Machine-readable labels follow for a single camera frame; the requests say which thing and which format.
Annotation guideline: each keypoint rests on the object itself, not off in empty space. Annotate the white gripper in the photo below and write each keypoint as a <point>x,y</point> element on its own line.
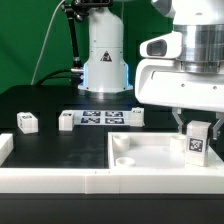
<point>160,80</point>

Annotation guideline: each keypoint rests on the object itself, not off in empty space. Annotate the white square tabletop part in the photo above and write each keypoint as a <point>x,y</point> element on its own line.
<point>151,151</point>

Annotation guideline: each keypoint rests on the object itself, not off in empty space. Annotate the white U-shaped obstacle fence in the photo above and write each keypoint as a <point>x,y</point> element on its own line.
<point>111,181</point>

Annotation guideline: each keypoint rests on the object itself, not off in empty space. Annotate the fiducial marker sheet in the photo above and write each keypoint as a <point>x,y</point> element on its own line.
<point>102,117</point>

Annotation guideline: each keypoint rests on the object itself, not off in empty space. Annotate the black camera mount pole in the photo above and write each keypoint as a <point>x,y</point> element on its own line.
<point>74,14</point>

